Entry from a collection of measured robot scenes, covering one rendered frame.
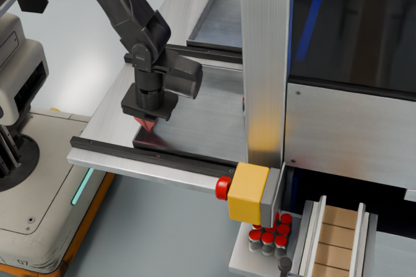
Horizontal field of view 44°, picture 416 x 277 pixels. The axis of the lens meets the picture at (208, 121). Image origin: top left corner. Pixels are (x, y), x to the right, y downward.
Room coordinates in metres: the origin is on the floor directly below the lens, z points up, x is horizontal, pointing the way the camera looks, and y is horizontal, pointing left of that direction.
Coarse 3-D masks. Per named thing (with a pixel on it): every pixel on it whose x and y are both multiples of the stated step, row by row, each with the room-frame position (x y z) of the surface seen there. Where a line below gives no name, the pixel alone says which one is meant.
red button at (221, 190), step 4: (224, 176) 0.52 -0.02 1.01; (220, 180) 0.51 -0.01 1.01; (224, 180) 0.51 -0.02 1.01; (228, 180) 0.51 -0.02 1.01; (216, 184) 0.51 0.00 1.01; (220, 184) 0.50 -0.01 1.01; (224, 184) 0.50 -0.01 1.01; (228, 184) 0.51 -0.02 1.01; (216, 188) 0.50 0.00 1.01; (220, 188) 0.50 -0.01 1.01; (224, 188) 0.50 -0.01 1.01; (228, 188) 0.50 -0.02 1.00; (216, 192) 0.50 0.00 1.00; (220, 192) 0.49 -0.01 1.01; (224, 192) 0.49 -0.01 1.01; (216, 196) 0.49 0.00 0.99; (220, 196) 0.49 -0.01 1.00; (224, 196) 0.49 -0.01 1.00; (224, 200) 0.49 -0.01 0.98
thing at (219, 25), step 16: (208, 0) 1.19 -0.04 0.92; (224, 0) 1.23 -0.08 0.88; (208, 16) 1.16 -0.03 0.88; (224, 16) 1.15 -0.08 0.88; (240, 16) 1.14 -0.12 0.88; (192, 32) 1.06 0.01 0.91; (208, 32) 1.09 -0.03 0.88; (224, 32) 1.08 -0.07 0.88; (240, 32) 1.07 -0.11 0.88; (208, 48) 1.00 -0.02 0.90; (224, 48) 0.99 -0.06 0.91; (240, 48) 0.97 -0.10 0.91
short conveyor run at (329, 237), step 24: (312, 216) 0.47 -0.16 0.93; (336, 216) 0.47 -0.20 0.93; (360, 216) 0.44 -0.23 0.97; (312, 240) 0.41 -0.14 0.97; (336, 240) 0.42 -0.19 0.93; (360, 240) 0.40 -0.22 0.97; (288, 264) 0.36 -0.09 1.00; (312, 264) 0.37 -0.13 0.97; (336, 264) 0.38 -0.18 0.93; (360, 264) 0.38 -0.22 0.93
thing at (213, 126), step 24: (216, 72) 0.91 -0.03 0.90; (240, 72) 0.88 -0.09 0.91; (216, 96) 0.85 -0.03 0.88; (240, 96) 0.84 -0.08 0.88; (192, 120) 0.78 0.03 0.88; (216, 120) 0.77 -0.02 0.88; (240, 120) 0.76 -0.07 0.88; (144, 144) 0.70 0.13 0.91; (168, 144) 0.72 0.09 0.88; (192, 144) 0.71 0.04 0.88; (216, 144) 0.70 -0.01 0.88; (240, 144) 0.70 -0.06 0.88; (288, 168) 0.62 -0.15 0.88
